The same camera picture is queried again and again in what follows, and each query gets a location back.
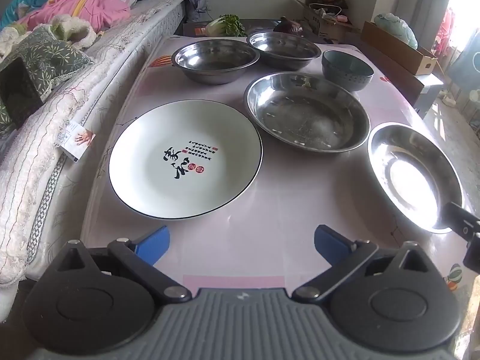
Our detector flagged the pink hanging clothes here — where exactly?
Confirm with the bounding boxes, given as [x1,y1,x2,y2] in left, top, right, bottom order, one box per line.
[437,7,456,49]

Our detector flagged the red onion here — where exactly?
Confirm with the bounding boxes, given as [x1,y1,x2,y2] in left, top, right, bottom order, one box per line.
[272,16,305,38]

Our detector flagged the pink printed tablecloth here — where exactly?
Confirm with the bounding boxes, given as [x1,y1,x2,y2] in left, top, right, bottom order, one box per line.
[80,35,480,297]

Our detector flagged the white fluffy cloth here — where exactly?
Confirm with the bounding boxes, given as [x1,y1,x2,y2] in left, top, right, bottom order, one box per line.
[0,14,99,58]

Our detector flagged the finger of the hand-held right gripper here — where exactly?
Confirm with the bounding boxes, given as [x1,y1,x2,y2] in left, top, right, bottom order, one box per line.
[443,202,480,272]

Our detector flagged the stainless steel plate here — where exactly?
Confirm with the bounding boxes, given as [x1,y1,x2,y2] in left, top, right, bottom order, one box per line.
[367,121,464,234]
[244,71,371,154]

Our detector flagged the stainless steel bowl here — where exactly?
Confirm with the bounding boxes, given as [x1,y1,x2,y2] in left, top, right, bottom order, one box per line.
[247,31,322,70]
[172,39,260,84]

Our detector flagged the green leaf-print pillow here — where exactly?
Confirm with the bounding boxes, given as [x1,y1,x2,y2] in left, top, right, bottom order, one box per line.
[0,26,95,136]

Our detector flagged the bok choy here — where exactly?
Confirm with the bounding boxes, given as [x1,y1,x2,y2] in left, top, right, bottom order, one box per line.
[205,14,247,38]

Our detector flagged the mattress label tag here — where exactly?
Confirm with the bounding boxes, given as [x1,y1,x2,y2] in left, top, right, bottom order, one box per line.
[59,119,99,163]

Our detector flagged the grey printed box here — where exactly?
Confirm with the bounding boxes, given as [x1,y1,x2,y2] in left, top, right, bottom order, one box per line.
[183,18,286,39]

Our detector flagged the open cardboard box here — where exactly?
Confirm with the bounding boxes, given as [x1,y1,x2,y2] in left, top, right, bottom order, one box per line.
[293,0,362,43]

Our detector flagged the long cardboard box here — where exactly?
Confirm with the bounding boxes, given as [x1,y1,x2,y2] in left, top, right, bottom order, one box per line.
[361,20,439,76]

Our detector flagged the large brown box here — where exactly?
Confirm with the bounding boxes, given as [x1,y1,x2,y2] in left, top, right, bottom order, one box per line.
[345,32,445,119]

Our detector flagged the pale green plastic bag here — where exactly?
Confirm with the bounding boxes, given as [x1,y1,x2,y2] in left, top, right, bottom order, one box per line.
[374,12,419,50]

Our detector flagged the blue cloth with circles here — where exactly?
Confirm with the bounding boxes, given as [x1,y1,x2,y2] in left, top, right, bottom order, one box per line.
[448,41,480,136]

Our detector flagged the white ceramic plate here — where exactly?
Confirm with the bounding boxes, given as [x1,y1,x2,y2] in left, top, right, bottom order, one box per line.
[108,100,263,220]

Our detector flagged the black object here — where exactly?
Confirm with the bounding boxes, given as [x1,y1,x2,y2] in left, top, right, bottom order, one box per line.
[0,59,45,129]

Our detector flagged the teal ceramic bowl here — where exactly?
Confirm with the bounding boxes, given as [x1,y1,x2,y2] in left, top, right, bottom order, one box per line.
[321,49,374,92]

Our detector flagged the pink blanket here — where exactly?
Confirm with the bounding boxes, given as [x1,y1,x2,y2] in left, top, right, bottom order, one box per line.
[19,0,140,33]

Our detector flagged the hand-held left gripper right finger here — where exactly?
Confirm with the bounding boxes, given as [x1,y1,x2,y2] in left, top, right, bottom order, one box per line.
[292,225,432,302]

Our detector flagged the white quilted mattress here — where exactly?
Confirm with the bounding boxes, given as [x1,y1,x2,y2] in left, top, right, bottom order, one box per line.
[0,0,188,286]

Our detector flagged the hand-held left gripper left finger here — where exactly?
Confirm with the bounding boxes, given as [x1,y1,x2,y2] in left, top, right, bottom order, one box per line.
[50,226,192,304]

